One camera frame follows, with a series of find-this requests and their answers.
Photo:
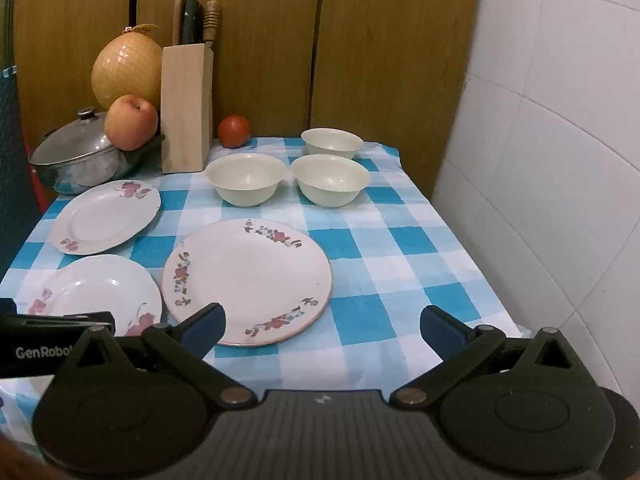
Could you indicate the wooden knife block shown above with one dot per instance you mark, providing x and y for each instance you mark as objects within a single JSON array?
[{"x": 186, "y": 110}]

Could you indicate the glass pot lid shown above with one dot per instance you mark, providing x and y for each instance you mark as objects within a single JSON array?
[{"x": 70, "y": 140}]

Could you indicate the large floral plate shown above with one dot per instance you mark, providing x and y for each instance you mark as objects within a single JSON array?
[{"x": 250, "y": 280}]

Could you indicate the red yellow apple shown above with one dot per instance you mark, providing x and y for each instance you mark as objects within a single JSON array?
[{"x": 131, "y": 122}]

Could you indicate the cream bowl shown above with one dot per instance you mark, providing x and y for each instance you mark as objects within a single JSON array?
[
  {"x": 332, "y": 141},
  {"x": 245, "y": 175},
  {"x": 330, "y": 177}
]

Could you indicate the wooden cabinet door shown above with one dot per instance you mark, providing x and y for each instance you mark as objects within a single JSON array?
[
  {"x": 390, "y": 60},
  {"x": 260, "y": 50},
  {"x": 65, "y": 20}
]

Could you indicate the yellow netted pomelo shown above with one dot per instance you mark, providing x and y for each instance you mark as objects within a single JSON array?
[{"x": 125, "y": 65}]

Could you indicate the red tomato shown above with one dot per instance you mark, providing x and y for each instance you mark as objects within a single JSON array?
[{"x": 234, "y": 131}]

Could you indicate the metal pot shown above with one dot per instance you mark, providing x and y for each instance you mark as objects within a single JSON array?
[{"x": 95, "y": 172}]

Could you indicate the teal textured panel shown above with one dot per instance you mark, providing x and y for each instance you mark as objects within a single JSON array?
[{"x": 12, "y": 160}]

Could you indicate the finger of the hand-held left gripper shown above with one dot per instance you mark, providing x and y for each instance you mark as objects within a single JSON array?
[{"x": 60, "y": 320}]

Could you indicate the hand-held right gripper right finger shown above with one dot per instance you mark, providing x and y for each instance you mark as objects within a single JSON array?
[{"x": 440, "y": 331}]

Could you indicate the small floral plate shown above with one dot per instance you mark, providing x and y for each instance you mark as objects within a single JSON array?
[
  {"x": 100, "y": 215},
  {"x": 90, "y": 287}
]

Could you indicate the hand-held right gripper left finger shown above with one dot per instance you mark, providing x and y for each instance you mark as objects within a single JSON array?
[{"x": 207, "y": 328}]

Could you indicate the blue white checkered tablecloth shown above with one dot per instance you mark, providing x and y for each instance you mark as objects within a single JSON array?
[{"x": 400, "y": 260}]

